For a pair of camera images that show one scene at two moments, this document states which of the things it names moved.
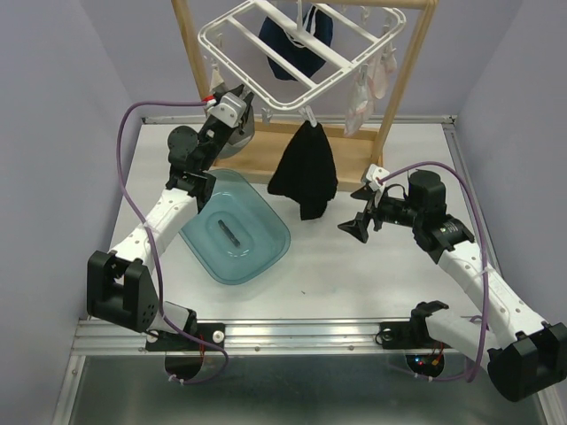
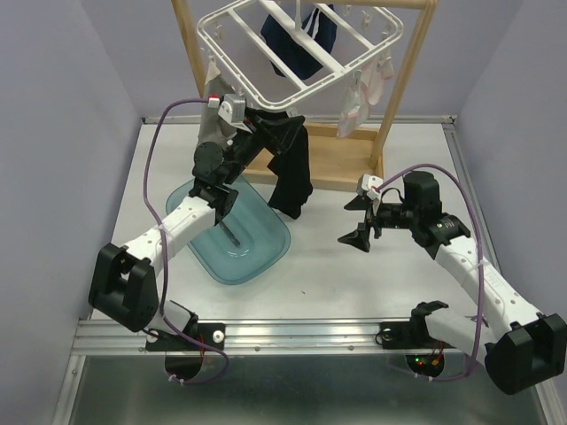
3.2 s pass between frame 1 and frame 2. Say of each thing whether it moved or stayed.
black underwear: moved
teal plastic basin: stayed
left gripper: moved
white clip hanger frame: stayed
